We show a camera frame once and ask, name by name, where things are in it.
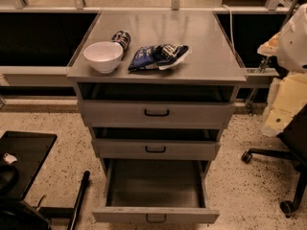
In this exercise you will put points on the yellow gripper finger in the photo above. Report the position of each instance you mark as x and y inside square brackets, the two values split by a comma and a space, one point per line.
[270, 47]
[286, 98]

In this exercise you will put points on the blue chip bag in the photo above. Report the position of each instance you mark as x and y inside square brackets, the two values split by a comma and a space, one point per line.
[161, 57]

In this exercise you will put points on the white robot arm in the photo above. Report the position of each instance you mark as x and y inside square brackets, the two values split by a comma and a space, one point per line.
[292, 46]

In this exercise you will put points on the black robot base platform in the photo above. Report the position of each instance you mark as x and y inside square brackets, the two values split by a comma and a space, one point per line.
[22, 156]

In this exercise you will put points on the grey drawer cabinet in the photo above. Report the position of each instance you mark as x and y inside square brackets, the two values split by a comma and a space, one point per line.
[210, 61]

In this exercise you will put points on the grey bottom drawer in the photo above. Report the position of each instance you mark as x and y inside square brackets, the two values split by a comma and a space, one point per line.
[155, 191]

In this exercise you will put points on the grey drawer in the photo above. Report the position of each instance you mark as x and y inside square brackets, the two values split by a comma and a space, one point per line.
[156, 143]
[155, 191]
[155, 105]

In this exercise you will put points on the grey top drawer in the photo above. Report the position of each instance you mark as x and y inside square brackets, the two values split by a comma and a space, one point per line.
[155, 105]

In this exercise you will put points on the grey middle drawer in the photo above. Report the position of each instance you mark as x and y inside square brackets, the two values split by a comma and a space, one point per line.
[156, 143]

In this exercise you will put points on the black office chair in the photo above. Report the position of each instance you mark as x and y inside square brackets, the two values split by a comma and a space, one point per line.
[294, 136]

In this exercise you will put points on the blue patterned can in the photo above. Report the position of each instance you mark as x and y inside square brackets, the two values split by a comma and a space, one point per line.
[123, 38]

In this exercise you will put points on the white bowl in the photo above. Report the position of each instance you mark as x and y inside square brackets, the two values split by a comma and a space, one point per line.
[104, 56]

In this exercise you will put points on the black pole on floor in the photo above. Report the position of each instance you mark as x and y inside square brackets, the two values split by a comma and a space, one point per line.
[79, 201]

